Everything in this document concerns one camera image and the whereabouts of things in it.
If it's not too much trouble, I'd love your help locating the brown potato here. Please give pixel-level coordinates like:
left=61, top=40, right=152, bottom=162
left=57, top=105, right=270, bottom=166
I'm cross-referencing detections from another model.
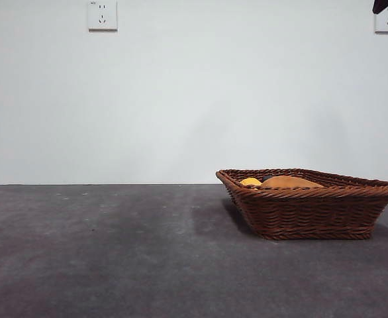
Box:
left=260, top=176, right=324, bottom=190

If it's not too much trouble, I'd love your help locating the brown wicker basket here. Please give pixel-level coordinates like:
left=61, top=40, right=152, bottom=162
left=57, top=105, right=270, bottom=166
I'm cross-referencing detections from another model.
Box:
left=215, top=168, right=388, bottom=241

